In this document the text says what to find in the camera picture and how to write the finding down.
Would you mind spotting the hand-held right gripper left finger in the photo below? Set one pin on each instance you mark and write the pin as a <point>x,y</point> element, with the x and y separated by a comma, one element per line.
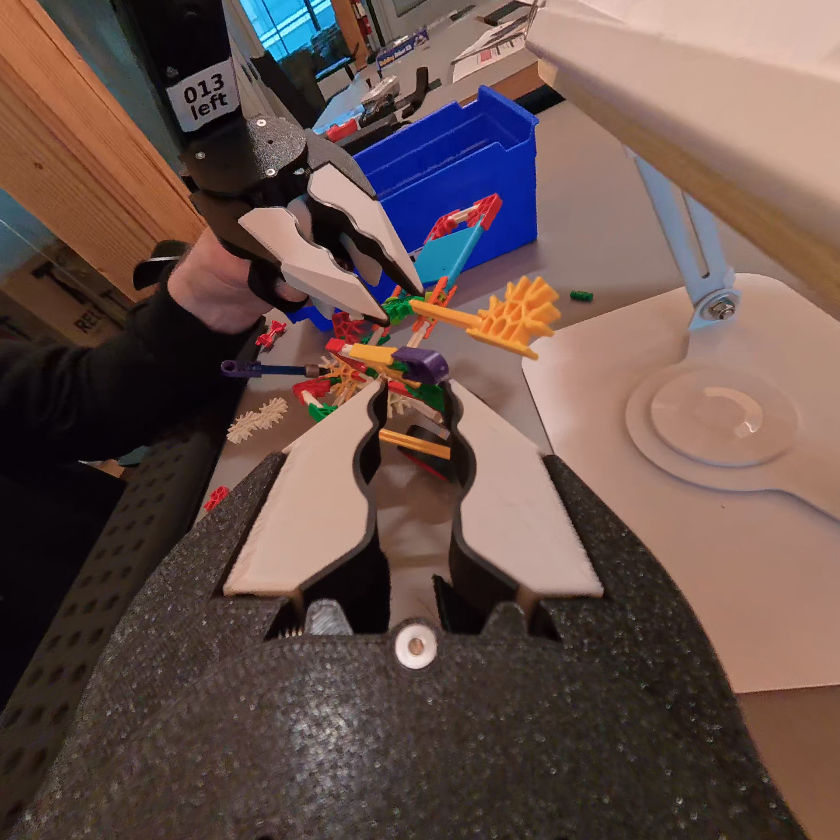
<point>302,518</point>

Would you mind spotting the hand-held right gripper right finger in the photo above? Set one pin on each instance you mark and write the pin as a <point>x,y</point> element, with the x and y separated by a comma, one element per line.
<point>525,518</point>

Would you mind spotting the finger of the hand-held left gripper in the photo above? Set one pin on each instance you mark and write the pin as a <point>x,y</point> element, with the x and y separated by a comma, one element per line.
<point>308,269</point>
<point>361,210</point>

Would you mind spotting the colourful construction toy model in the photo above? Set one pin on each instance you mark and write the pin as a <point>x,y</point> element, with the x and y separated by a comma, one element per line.
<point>446,256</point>

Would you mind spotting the person's left forearm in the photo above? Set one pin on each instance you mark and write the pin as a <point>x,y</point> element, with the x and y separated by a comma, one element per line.
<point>98,394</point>

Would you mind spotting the person's left hand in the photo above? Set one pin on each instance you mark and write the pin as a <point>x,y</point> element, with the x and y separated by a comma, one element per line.
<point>210,282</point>

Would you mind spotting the small red piece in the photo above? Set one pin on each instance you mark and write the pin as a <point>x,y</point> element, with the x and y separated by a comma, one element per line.
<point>270,334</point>

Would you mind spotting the red connector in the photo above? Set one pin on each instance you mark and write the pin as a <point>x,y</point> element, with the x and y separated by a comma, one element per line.
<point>216,499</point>

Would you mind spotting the white snowflake connector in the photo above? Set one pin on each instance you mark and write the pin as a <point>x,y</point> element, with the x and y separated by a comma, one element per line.
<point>274,409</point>
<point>244,428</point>

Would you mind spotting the blue plastic bin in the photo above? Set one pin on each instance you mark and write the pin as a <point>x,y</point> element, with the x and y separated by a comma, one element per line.
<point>499,197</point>

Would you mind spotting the long background table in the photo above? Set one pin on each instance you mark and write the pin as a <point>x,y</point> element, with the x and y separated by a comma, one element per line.
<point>420,72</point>

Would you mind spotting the wooden door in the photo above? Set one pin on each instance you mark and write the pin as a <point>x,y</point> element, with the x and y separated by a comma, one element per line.
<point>65,131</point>

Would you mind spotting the cardboard box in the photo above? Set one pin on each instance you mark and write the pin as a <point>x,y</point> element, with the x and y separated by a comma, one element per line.
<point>52,295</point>

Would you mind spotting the white page holder bar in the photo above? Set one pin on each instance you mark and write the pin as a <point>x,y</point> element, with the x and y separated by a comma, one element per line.
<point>689,79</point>

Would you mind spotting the wooden stand board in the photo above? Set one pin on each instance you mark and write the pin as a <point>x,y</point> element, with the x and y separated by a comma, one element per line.
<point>754,216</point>

